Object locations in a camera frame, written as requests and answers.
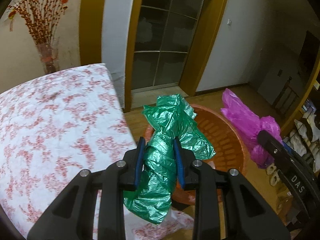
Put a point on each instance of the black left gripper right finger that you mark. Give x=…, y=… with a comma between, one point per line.
x=225, y=195

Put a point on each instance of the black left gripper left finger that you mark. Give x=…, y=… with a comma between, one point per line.
x=71, y=214

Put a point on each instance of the green plastic bag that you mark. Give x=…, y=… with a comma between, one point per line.
x=172, y=117

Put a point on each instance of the magenta plastic bag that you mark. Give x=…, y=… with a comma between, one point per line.
x=248, y=125

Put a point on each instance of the orange plastic trash basket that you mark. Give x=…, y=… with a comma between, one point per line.
x=229, y=147

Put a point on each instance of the white slippers on floor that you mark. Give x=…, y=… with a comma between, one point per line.
x=300, y=141

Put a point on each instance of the wooden stair railing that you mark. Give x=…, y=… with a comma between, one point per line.
x=285, y=99

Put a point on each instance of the floral pink white tablecloth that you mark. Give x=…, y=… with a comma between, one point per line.
x=52, y=127

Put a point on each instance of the glass vase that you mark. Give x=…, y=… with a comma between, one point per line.
x=49, y=56

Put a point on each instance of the red dried branch bouquet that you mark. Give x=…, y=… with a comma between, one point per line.
x=41, y=17

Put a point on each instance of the glass panel door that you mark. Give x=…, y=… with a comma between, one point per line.
x=164, y=35

